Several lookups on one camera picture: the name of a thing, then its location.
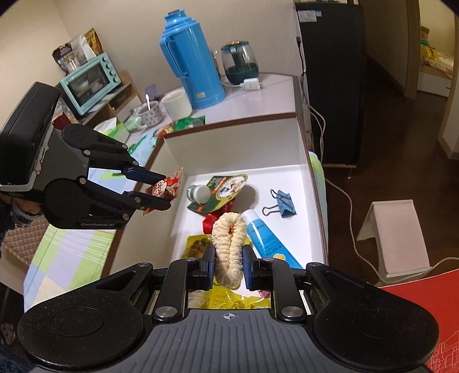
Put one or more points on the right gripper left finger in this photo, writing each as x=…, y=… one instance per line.
x=175, y=282

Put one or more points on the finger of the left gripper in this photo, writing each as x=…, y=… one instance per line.
x=143, y=175
x=147, y=201

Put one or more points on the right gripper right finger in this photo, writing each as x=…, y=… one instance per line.
x=276, y=277

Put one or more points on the blue cream tube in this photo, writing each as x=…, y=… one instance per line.
x=265, y=241

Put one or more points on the yellow foil snack pouch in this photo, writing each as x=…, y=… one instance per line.
x=220, y=297

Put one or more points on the red white candy packet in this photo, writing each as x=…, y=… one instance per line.
x=163, y=192

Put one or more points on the red snack packet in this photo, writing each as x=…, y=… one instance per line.
x=209, y=221

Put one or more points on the blue binder clip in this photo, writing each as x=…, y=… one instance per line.
x=284, y=205

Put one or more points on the green lip salve card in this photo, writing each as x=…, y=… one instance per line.
x=215, y=194

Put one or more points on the yellow chestnut snack pouch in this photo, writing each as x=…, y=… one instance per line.
x=196, y=246

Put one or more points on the light blue snack bag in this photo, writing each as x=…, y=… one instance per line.
x=141, y=143

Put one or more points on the green tissue pack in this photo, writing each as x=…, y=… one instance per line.
x=113, y=129

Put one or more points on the patterned cup with spoon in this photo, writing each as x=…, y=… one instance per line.
x=149, y=112

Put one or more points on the green snack bag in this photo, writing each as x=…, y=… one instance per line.
x=180, y=125

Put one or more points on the wooden shelf cabinet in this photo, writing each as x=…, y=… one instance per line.
x=124, y=99

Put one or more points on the white mug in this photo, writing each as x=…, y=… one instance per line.
x=177, y=104

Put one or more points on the teal toaster oven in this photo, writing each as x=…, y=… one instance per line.
x=86, y=86

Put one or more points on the plaid tablecloth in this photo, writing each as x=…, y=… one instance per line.
x=68, y=259

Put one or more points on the brown cardboard box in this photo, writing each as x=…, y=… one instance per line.
x=263, y=165

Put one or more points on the white stool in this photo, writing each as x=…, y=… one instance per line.
x=401, y=249

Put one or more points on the blue thermos flask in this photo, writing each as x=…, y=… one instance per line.
x=185, y=48

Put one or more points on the white charger plug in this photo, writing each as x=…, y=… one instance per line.
x=251, y=84

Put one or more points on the red Motul board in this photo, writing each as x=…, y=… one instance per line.
x=432, y=320

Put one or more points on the black cabinet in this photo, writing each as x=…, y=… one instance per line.
x=334, y=47

